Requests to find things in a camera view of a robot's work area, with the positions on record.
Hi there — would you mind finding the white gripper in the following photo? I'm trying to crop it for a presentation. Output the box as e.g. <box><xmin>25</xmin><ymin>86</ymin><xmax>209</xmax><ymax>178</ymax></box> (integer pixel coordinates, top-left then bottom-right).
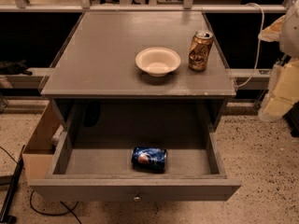
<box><xmin>258</xmin><ymin>16</ymin><xmax>299</xmax><ymax>121</ymax></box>

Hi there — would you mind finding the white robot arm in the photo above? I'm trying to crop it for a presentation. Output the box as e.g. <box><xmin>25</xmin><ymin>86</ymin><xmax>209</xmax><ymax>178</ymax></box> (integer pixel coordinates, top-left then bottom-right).
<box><xmin>258</xmin><ymin>0</ymin><xmax>299</xmax><ymax>121</ymax></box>

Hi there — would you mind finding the gold soda can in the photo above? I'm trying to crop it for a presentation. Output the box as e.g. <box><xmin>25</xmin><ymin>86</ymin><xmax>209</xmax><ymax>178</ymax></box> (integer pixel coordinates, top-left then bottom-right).
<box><xmin>189</xmin><ymin>31</ymin><xmax>214</xmax><ymax>72</ymax></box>

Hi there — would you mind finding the blue pepsi can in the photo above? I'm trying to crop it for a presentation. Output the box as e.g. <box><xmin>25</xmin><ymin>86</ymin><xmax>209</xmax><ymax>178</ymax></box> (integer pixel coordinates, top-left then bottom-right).
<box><xmin>131</xmin><ymin>147</ymin><xmax>167</xmax><ymax>172</ymax></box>

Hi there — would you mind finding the round metal drawer knob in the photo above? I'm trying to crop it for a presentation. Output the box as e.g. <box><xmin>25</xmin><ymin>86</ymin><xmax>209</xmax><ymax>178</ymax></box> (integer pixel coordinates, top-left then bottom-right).
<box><xmin>134</xmin><ymin>196</ymin><xmax>141</xmax><ymax>202</ymax></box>

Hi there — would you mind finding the grey cabinet counter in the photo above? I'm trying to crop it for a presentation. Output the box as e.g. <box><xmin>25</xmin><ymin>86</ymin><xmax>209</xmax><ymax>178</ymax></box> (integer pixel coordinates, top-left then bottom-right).
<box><xmin>41</xmin><ymin>11</ymin><xmax>235</xmax><ymax>125</ymax></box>

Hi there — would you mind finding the grey open top drawer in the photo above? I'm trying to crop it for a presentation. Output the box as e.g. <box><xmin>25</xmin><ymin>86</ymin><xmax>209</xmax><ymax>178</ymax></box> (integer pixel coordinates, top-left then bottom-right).
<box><xmin>29</xmin><ymin>103</ymin><xmax>242</xmax><ymax>203</ymax></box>

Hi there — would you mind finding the white paper bowl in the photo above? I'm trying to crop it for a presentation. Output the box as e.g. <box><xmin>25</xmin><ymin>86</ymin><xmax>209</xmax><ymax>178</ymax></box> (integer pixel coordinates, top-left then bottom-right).
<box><xmin>135</xmin><ymin>48</ymin><xmax>181</xmax><ymax>77</ymax></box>

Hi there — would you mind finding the cardboard box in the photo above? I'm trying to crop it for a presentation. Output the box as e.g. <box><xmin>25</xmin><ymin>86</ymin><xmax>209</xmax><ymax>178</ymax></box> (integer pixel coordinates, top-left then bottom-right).
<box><xmin>22</xmin><ymin>103</ymin><xmax>61</xmax><ymax>182</ymax></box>

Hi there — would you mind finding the black cloth object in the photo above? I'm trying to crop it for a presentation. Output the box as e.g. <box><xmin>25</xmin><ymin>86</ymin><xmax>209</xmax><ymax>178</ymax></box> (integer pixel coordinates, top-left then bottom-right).
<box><xmin>0</xmin><ymin>60</ymin><xmax>33</xmax><ymax>76</ymax></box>

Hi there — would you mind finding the black metal stand leg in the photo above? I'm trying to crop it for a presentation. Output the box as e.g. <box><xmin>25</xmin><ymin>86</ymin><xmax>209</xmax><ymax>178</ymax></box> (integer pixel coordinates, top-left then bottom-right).
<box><xmin>0</xmin><ymin>147</ymin><xmax>24</xmax><ymax>224</ymax></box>

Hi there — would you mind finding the white cable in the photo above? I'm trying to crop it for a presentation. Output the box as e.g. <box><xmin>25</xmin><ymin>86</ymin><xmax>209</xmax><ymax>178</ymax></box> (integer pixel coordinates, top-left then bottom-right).
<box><xmin>233</xmin><ymin>2</ymin><xmax>265</xmax><ymax>90</ymax></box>

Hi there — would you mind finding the grey metal rail frame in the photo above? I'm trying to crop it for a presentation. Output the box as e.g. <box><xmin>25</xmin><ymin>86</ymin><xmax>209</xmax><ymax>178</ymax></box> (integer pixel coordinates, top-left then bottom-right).
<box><xmin>0</xmin><ymin>0</ymin><xmax>299</xmax><ymax>91</ymax></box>

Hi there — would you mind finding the black floor cable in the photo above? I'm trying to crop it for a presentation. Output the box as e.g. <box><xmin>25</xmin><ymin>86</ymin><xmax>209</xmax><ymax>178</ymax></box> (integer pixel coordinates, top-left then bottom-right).
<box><xmin>0</xmin><ymin>146</ymin><xmax>82</xmax><ymax>224</ymax></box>

